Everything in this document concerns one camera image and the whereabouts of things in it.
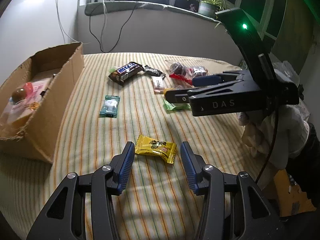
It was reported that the red dark plum packet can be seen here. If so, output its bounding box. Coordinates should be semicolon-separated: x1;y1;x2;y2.
169;62;193;85

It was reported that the packaged braised egg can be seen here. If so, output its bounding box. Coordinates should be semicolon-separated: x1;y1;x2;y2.
10;87;27;105

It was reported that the cardboard box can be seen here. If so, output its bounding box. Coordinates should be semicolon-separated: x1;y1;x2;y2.
1;43;84;163

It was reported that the light green candy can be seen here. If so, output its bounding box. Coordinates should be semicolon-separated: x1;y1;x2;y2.
163;100;191;111

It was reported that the brown snickers bar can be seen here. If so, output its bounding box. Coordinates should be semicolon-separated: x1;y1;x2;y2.
108;61;143;86

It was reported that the teal candy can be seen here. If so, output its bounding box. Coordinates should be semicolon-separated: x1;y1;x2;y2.
99;95;120;118

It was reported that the yellow candy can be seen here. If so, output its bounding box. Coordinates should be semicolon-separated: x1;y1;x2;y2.
135;134;177;164

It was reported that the black cable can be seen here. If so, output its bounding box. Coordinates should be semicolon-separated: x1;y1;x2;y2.
88;0;144;54

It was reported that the pink white bread package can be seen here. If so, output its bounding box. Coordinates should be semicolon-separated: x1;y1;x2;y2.
1;77;53;133

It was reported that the pink white wrapped candy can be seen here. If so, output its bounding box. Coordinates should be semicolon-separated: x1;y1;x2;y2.
151;76;165;94

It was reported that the potted spider plant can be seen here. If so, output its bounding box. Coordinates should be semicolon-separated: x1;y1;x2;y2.
198;0;227;27

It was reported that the yellow paper bag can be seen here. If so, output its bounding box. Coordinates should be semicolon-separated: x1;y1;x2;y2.
273;170;316;217

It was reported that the white gloved right hand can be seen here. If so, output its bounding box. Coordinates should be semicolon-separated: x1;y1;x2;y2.
237;105;310;170

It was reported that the white cable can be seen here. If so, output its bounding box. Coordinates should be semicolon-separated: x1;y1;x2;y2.
55;0;83;43

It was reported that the green jelly candy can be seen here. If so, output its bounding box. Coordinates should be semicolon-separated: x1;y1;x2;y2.
109;67;118;73

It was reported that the black snack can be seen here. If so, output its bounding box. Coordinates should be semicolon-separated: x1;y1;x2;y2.
143;65;166;79

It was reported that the striped bed cloth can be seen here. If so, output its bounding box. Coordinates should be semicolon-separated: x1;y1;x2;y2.
1;53;263;239

